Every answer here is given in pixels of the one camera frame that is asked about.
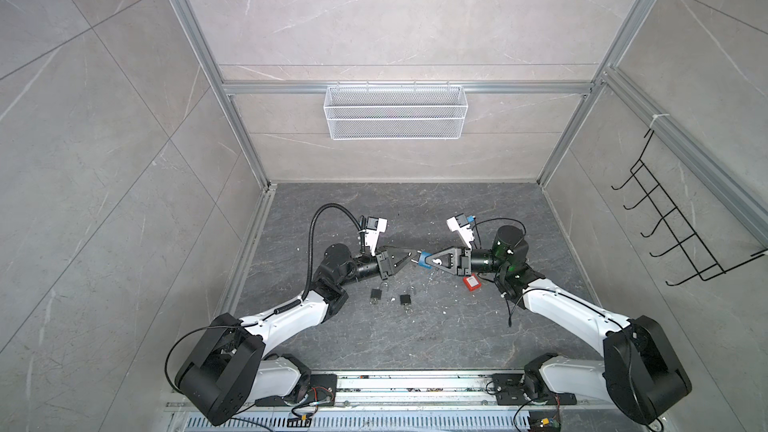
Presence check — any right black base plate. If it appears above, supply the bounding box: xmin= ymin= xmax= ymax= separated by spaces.
xmin=485 ymin=372 xmax=577 ymax=406

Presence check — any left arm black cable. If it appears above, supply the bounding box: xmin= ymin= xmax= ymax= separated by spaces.
xmin=301 ymin=203 xmax=364 ymax=301

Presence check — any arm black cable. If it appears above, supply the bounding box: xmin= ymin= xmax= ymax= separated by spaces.
xmin=473 ymin=217 xmax=528 ymax=241
xmin=301 ymin=203 xmax=364 ymax=301

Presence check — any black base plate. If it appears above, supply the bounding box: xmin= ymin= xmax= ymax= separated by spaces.
xmin=258 ymin=373 xmax=338 ymax=407
xmin=485 ymin=372 xmax=577 ymax=406

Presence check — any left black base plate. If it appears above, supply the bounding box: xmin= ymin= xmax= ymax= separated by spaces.
xmin=258 ymin=373 xmax=338 ymax=407

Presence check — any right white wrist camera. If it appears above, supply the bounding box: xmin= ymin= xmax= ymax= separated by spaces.
xmin=446 ymin=214 xmax=475 ymax=249

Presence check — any aluminium front rail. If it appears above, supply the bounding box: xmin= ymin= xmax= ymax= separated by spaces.
xmin=164 ymin=369 xmax=667 ymax=414

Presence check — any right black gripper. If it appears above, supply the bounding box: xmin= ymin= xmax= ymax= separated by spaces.
xmin=427 ymin=246 xmax=510 ymax=280

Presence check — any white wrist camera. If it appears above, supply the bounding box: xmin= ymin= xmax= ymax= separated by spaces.
xmin=358 ymin=216 xmax=388 ymax=256
xmin=446 ymin=214 xmax=475 ymax=249

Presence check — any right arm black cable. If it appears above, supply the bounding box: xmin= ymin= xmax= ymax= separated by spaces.
xmin=473 ymin=217 xmax=528 ymax=241

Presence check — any white wire mesh basket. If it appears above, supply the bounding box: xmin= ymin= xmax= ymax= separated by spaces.
xmin=323 ymin=85 xmax=469 ymax=141

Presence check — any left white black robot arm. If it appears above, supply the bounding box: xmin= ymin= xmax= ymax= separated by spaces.
xmin=174 ymin=243 xmax=416 ymax=426

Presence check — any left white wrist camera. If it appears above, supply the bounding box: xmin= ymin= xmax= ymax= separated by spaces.
xmin=358 ymin=216 xmax=388 ymax=256

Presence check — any black padlock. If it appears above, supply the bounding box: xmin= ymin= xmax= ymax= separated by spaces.
xmin=399 ymin=286 xmax=416 ymax=314
xmin=369 ymin=281 xmax=389 ymax=305

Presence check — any red padlock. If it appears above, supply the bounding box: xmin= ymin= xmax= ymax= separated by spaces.
xmin=463 ymin=274 xmax=482 ymax=292

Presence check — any black wire hook rack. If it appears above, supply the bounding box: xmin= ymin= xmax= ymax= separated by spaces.
xmin=611 ymin=128 xmax=767 ymax=287

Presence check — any blue padlock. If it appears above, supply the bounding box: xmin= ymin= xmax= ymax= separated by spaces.
xmin=414 ymin=251 xmax=431 ymax=269

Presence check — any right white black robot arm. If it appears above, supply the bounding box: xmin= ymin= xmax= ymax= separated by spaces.
xmin=419 ymin=225 xmax=692 ymax=426

